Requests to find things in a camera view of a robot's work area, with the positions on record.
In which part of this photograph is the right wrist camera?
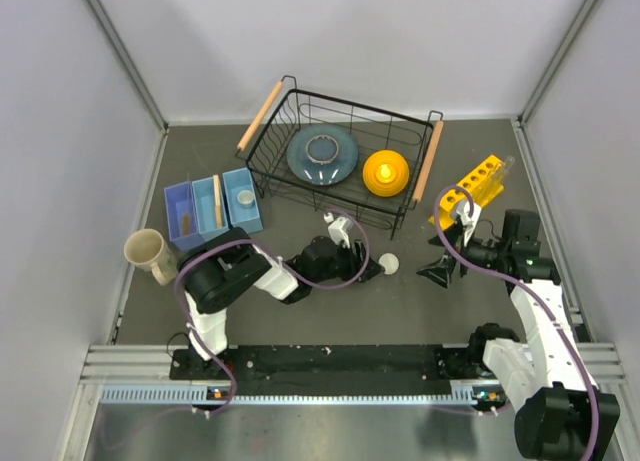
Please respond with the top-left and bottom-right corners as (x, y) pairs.
(454, 200), (482, 246)

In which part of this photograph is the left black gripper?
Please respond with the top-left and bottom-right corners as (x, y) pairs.
(310, 237), (384, 284)

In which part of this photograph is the small white cup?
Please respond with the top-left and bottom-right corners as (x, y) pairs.
(235, 189), (256, 210)

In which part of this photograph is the black wire dish rack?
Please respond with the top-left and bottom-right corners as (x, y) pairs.
(236, 75), (444, 234)

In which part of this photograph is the middle light blue bin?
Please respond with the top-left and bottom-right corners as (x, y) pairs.
(192, 174), (230, 241)

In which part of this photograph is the yellow ridged dome bowl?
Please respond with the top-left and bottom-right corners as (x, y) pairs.
(362, 150), (410, 198)

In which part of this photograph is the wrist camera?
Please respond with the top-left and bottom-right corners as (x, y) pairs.
(324, 212), (353, 248)
(454, 200), (482, 246)

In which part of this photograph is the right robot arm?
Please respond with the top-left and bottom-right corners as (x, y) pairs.
(417, 201), (620, 460)

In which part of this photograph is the clear glass test tube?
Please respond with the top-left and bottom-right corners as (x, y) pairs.
(500, 156), (515, 180)
(492, 165), (507, 190)

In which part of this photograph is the dark blue plastic bin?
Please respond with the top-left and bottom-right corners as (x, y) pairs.
(164, 181), (204, 251)

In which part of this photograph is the light blue bin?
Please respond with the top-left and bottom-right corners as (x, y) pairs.
(223, 168), (264, 234)
(192, 174), (230, 241)

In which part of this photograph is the wooden test tube clamp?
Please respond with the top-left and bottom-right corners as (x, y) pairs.
(212, 174), (223, 229)

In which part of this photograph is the blue ceramic plate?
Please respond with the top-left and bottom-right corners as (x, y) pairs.
(286, 123), (359, 186)

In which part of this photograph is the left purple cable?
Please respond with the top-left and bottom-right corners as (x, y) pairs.
(172, 209), (371, 417)

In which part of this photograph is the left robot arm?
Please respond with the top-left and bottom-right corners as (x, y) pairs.
(176, 228), (390, 378)

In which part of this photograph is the right light blue bin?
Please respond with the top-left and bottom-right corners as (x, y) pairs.
(223, 168), (264, 234)

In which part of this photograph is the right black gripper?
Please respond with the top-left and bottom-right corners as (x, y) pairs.
(415, 221), (509, 289)

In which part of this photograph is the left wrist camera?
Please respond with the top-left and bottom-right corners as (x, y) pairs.
(324, 212), (353, 248)

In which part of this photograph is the white round lid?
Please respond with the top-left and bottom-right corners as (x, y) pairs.
(378, 253), (399, 275)

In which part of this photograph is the beige ceramic mug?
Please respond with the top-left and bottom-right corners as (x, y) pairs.
(123, 228), (177, 286)

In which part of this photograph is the yellow test tube rack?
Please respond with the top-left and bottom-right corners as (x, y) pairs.
(438, 155), (504, 230)

